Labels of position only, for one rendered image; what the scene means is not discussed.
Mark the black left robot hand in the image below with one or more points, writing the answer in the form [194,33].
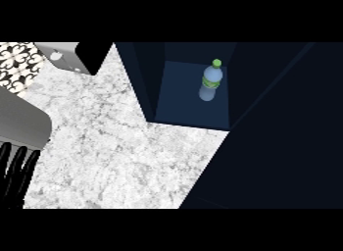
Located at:
[5,183]

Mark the dark navy cabinet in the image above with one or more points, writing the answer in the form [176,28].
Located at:
[188,98]

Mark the clear green-capped water bottle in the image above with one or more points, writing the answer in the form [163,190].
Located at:
[212,80]

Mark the dark navy cabinet door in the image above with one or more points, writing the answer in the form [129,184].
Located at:
[284,137]

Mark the grey rounded appliance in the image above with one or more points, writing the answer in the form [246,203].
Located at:
[9,121]

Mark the silver black box appliance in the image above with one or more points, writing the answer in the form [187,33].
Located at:
[74,55]

